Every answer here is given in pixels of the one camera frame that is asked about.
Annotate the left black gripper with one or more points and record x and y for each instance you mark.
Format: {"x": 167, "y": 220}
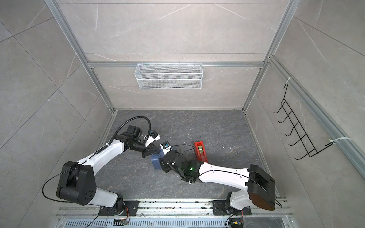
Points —
{"x": 151, "y": 150}

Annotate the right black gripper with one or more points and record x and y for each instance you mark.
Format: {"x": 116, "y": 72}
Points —
{"x": 165, "y": 166}

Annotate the light blue wrapping paper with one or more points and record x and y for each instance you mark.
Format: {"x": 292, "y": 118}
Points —
{"x": 156, "y": 159}

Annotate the red tape dispenser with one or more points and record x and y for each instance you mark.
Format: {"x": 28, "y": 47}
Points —
{"x": 199, "y": 156}

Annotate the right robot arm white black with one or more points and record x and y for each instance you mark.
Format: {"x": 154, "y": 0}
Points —
{"x": 255, "y": 186}

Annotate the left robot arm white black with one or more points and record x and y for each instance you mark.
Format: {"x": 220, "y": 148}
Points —
{"x": 77, "y": 179}

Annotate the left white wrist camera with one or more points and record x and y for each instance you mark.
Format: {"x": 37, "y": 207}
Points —
{"x": 151, "y": 137}

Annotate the aluminium mounting rail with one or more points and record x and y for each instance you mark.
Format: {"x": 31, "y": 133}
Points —
{"x": 174, "y": 213}

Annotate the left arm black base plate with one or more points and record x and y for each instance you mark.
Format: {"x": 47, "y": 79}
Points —
{"x": 128, "y": 208}

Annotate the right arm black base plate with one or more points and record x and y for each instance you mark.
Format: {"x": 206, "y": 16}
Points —
{"x": 222, "y": 207}

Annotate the white wire mesh basket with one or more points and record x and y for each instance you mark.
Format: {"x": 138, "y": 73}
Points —
{"x": 169, "y": 76}

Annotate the black wire hook rack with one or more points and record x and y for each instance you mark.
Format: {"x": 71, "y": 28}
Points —
{"x": 297, "y": 129}

